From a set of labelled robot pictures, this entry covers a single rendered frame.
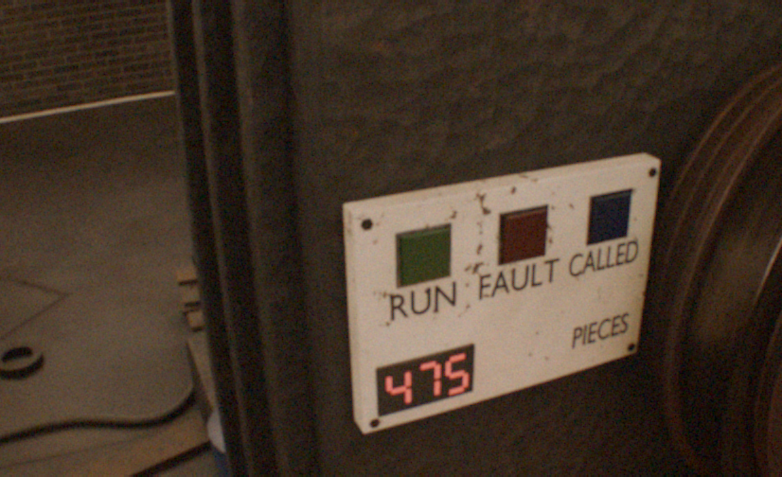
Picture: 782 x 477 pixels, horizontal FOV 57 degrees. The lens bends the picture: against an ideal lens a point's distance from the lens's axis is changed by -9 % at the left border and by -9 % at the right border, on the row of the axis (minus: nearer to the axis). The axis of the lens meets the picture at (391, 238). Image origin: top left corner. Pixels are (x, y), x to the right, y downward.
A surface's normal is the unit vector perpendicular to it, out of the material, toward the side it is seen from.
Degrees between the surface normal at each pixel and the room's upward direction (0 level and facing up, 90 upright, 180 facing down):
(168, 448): 0
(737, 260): 69
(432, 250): 90
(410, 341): 90
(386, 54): 90
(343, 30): 90
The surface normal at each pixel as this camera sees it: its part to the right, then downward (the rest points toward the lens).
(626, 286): 0.39, 0.37
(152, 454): -0.02, -0.91
